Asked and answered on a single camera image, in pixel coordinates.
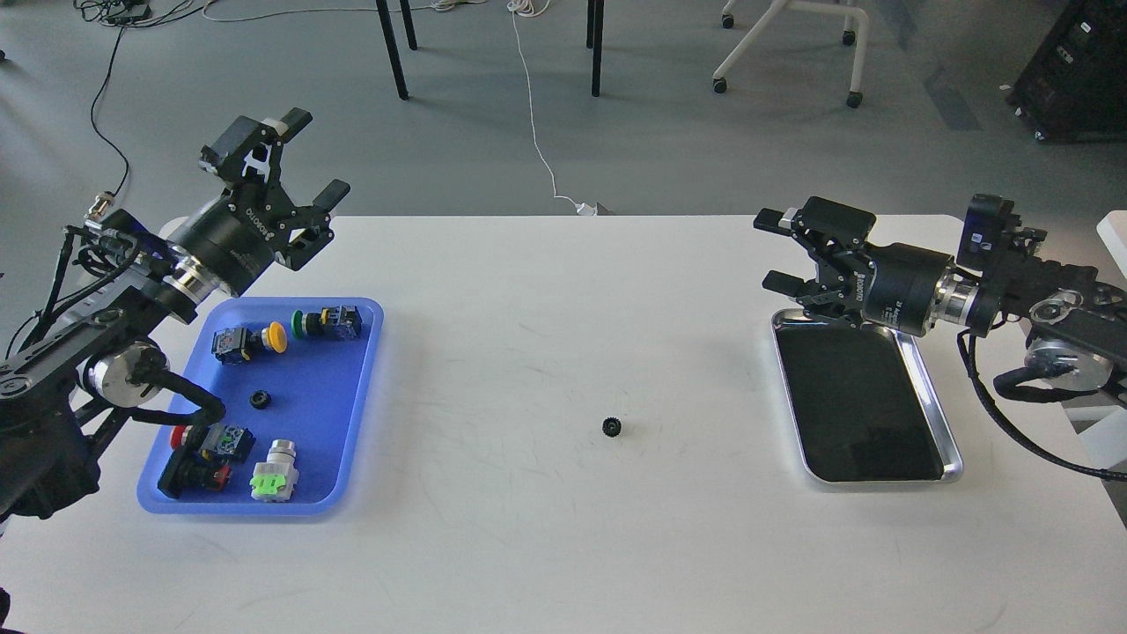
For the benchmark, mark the white wheeled chair base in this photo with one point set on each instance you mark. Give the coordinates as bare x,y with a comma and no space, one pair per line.
855,35

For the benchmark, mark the blue plastic tray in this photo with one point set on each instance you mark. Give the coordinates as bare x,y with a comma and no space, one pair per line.
318,390

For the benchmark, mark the yellow push button switch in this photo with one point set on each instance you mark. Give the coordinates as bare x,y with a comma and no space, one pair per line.
236,346

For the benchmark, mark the black red push button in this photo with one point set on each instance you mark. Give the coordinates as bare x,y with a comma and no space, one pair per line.
185,470

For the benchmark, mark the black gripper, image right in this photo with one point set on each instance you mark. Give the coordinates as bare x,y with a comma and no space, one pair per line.
894,286

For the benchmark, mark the small black gear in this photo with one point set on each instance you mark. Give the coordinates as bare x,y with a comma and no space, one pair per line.
259,399
612,427

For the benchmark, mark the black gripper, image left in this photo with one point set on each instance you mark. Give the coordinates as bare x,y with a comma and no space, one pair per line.
245,229

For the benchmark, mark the green and silver switch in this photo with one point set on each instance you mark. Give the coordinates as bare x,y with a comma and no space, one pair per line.
275,479

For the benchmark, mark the black equipment case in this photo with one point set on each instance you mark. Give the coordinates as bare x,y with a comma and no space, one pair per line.
1074,87

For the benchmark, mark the red mushroom push button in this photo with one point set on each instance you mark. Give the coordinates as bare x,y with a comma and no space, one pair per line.
217,442

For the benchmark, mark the silver metal tray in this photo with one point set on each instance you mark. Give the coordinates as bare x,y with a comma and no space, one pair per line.
864,408

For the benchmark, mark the green push button switch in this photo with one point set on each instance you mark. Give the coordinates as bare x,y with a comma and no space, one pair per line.
339,323

